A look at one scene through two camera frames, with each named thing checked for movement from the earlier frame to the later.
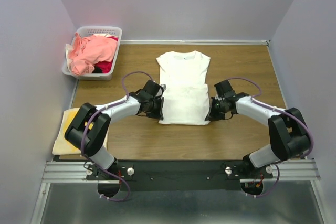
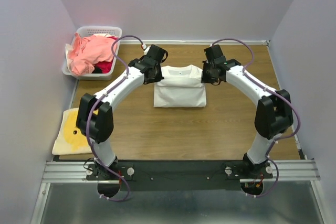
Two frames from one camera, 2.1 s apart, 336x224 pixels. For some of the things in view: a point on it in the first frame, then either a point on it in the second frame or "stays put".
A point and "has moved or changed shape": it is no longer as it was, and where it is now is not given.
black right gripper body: x=217 y=100 to x=207 y=65
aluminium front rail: x=62 y=172 stays put
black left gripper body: x=157 y=100 to x=158 y=66
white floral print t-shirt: x=184 y=74 has moved or changed shape
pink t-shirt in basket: x=85 y=52 stays put
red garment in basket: x=106 y=66 stays put
